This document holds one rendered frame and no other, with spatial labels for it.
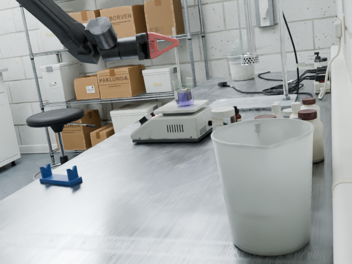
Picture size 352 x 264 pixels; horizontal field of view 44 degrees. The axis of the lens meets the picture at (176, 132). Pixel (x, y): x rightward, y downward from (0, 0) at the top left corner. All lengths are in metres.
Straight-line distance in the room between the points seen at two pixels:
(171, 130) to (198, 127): 0.07
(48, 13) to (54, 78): 2.67
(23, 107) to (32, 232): 3.87
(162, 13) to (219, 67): 0.66
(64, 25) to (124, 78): 2.34
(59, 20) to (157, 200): 0.56
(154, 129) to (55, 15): 0.38
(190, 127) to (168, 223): 0.46
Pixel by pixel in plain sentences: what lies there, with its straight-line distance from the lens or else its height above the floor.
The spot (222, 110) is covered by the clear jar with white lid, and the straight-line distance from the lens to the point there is 1.07.
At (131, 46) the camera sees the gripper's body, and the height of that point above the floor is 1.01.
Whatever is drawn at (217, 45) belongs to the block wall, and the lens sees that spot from 3.61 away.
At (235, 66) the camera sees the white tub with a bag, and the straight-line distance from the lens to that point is 2.16.
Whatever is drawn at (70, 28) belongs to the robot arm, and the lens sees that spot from 1.15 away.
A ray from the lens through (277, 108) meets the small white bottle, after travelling 1.07.
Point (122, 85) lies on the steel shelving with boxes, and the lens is 3.47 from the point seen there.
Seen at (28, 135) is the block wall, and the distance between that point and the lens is 4.65.
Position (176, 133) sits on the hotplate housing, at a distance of 1.12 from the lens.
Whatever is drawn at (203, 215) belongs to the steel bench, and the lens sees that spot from 0.69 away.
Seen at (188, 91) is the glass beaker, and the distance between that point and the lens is 1.11.
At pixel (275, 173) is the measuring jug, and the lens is 0.51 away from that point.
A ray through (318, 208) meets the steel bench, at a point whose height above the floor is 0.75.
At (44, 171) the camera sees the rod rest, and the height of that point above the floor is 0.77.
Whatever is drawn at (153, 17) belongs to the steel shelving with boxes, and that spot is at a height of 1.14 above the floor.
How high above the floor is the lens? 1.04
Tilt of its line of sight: 13 degrees down
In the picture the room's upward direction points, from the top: 8 degrees counter-clockwise
